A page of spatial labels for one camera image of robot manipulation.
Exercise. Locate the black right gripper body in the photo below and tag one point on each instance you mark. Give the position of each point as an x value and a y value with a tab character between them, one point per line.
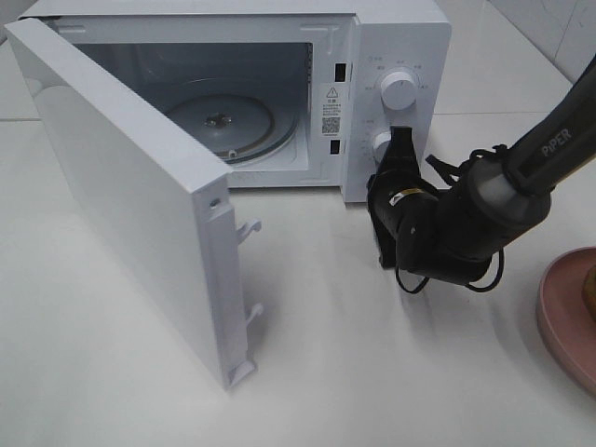
399	161

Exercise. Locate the burger with lettuce and cheese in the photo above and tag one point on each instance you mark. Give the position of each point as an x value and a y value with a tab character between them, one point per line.
589	288

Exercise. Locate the pink round plate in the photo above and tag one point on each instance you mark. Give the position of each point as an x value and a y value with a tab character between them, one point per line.
563	320

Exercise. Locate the white microwave door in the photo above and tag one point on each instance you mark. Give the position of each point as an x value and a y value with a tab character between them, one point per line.
157	196

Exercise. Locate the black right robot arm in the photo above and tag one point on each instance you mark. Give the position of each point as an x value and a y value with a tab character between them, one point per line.
458	234

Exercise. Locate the lower white timer knob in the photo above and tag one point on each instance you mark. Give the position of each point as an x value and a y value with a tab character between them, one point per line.
380	142

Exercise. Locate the upper white power knob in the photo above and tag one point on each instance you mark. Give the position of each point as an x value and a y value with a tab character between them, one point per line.
398	89

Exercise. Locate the white warning label sticker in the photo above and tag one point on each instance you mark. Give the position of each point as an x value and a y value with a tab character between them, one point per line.
331	107

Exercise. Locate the white microwave oven body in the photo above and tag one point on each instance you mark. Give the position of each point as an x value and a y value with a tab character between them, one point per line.
169	52

